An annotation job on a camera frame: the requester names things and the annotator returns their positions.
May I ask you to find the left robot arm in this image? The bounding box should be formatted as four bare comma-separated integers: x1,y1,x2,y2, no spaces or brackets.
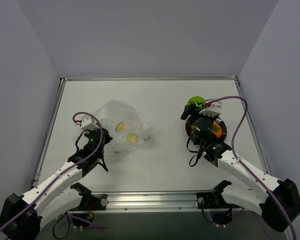
0,128,112,240

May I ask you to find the translucent plastic bag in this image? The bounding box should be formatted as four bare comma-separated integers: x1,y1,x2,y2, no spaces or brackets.
71,99,154,156

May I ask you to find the green fake fruit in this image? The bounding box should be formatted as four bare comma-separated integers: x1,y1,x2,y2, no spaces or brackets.
187,96,206,109

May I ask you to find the aluminium front rail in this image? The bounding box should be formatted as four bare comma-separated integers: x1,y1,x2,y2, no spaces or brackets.
74,191,200,214

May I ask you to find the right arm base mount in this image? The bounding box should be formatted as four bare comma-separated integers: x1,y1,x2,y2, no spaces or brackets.
196,191,243,228

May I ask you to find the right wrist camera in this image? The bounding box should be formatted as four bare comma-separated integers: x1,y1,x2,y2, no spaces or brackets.
199,98,222,118

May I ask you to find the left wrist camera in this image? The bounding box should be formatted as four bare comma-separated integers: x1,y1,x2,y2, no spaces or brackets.
74,115,99,131

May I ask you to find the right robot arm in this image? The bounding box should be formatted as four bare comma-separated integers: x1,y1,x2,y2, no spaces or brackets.
180,102,300,233

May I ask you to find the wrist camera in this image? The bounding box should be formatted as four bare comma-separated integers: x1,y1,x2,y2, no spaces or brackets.
199,98,222,118
74,115,99,131

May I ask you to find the black rimmed plate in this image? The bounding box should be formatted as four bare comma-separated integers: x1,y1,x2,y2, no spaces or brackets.
185,114,227,141

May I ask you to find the orange fake fruit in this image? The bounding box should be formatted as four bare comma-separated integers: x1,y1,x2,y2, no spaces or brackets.
211,122,223,138

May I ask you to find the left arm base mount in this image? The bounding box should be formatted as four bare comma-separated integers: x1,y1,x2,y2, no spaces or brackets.
72,194,108,223

